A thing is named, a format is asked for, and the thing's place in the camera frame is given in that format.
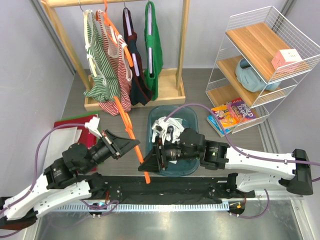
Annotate lilac hanger in maroon top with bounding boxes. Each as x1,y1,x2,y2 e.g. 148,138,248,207
123,7,141,76

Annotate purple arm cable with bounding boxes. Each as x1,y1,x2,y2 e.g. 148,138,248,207
163,102,320,221
0,123,123,237

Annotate lilac hanger in green top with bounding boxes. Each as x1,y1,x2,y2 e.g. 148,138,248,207
146,1,153,75

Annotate white slotted cable duct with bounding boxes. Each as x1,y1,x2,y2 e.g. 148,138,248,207
53,201,230,213

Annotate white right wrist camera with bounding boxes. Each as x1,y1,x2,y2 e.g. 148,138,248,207
151,119,169,145

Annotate wooden clothes rack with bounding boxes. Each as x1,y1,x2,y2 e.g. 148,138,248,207
41,0,190,107

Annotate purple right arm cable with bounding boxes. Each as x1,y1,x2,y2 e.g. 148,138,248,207
163,102,320,221

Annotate orange plastic hanger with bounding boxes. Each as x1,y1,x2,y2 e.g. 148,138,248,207
113,96,152,185

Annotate white navy-trimmed tank top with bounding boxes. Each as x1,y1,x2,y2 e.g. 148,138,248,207
151,116,185,146

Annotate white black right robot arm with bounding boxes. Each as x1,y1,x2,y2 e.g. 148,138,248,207
138,128,314,198

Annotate teal transparent plastic bin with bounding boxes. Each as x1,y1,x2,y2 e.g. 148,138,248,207
145,105,200,177

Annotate red striped tank top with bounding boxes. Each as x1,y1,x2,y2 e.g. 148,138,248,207
96,10,132,112

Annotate blue paperback book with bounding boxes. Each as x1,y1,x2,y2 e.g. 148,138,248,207
206,115,225,138

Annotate green striped tank top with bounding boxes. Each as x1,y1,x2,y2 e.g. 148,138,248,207
84,11,120,102

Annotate white wire shelf rack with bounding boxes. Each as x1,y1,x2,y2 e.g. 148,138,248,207
205,6,320,133

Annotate pink cube power socket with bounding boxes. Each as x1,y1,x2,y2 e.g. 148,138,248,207
271,48,302,70

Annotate orange hanger on rack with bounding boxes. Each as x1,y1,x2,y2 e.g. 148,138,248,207
96,0,135,68

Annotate red book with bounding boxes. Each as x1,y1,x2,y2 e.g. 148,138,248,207
53,115,100,173

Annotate colourful Roald Dahl book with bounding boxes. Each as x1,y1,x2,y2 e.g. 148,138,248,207
211,97,260,131

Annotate light blue cap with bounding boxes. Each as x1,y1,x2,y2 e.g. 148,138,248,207
235,58,281,93

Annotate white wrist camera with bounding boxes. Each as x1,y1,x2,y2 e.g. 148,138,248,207
151,119,169,145
84,116,102,138

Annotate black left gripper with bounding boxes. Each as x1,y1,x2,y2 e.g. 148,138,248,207
81,129,141,175

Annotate white paper sheets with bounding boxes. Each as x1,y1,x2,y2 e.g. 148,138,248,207
45,127,82,163

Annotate green folder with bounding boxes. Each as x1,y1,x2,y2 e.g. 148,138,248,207
53,111,99,147

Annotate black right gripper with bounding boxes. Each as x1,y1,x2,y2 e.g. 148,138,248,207
138,136,200,174

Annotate dark maroon tank top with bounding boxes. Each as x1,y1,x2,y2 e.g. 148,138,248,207
122,7,152,106

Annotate cream plastic hanger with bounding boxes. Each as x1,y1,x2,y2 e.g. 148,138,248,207
83,10,97,77

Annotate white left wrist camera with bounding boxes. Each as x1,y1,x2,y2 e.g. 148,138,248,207
84,116,102,138

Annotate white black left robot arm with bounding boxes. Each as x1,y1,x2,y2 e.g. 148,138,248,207
0,130,140,231

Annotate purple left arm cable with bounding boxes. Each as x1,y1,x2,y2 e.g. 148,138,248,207
0,123,123,237

